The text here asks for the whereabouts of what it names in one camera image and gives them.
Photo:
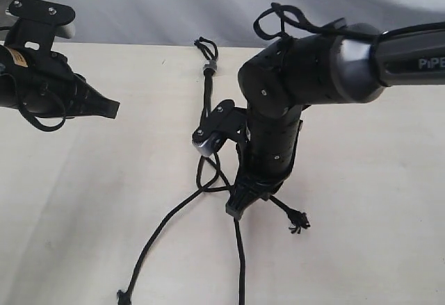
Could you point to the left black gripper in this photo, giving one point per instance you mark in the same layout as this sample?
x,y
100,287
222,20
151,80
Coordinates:
x,y
47,86

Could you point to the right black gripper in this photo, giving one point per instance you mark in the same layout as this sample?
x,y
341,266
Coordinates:
x,y
260,180

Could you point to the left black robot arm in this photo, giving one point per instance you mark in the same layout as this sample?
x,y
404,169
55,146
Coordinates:
x,y
48,87

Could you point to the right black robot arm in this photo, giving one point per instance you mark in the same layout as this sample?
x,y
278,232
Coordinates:
x,y
353,66

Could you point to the grey backdrop cloth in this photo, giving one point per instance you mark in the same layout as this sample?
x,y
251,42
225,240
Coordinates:
x,y
174,6

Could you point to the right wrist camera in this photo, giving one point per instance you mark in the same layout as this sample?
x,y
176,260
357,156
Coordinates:
x,y
225,122

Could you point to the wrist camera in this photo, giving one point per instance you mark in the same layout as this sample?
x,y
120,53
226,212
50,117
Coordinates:
x,y
225,122
39,22

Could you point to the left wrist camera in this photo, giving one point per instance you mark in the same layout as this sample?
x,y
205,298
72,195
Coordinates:
x,y
39,22

